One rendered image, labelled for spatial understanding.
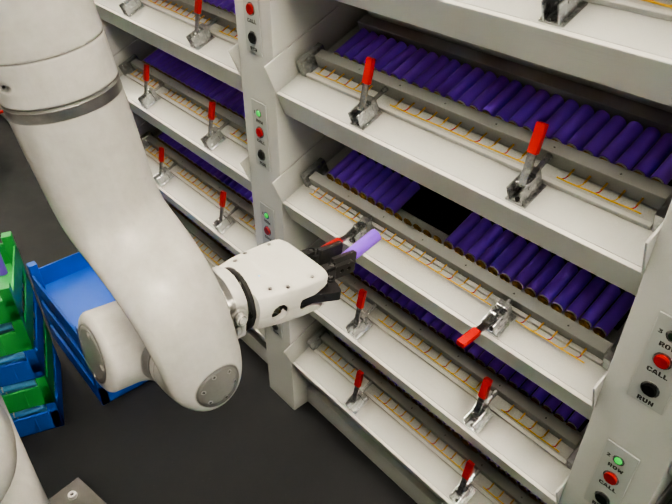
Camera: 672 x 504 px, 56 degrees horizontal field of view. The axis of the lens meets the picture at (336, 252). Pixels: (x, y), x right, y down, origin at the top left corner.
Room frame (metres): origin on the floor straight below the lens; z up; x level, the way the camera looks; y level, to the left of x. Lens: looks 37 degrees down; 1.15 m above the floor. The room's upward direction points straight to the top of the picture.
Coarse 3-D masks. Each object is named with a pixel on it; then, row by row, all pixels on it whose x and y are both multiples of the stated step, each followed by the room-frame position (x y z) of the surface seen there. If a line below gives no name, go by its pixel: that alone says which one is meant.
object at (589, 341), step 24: (336, 192) 0.90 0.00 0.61; (384, 216) 0.83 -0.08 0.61; (408, 240) 0.78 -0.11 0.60; (432, 240) 0.76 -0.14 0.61; (456, 264) 0.71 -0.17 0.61; (504, 288) 0.65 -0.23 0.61; (528, 312) 0.62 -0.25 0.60; (552, 312) 0.60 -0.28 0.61; (552, 336) 0.58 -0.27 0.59; (576, 336) 0.56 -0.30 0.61; (600, 336) 0.56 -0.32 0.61
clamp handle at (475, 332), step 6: (492, 312) 0.61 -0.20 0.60; (492, 318) 0.61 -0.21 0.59; (480, 324) 0.60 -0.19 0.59; (486, 324) 0.60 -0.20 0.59; (474, 330) 0.59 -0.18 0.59; (480, 330) 0.59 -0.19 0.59; (462, 336) 0.58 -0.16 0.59; (468, 336) 0.58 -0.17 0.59; (474, 336) 0.58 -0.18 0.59; (456, 342) 0.58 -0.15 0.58; (462, 342) 0.57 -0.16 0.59; (468, 342) 0.57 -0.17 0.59
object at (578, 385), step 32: (320, 160) 0.98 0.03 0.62; (288, 192) 0.95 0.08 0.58; (320, 224) 0.87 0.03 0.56; (352, 224) 0.85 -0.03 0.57; (384, 256) 0.78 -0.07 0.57; (416, 256) 0.76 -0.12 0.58; (416, 288) 0.71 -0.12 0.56; (448, 288) 0.69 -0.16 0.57; (448, 320) 0.67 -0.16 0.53; (480, 320) 0.63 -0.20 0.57; (576, 320) 0.60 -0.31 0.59; (512, 352) 0.58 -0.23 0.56; (544, 352) 0.57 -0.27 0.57; (576, 352) 0.56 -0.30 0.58; (608, 352) 0.53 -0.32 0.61; (544, 384) 0.55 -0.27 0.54; (576, 384) 0.52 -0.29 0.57
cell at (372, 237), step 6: (366, 234) 0.68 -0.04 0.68; (372, 234) 0.68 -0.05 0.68; (378, 234) 0.68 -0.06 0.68; (360, 240) 0.67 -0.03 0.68; (366, 240) 0.67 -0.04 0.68; (372, 240) 0.67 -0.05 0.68; (378, 240) 0.67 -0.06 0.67; (354, 246) 0.66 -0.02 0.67; (360, 246) 0.66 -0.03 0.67; (366, 246) 0.66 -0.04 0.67; (372, 246) 0.67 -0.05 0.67; (360, 252) 0.65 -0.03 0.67
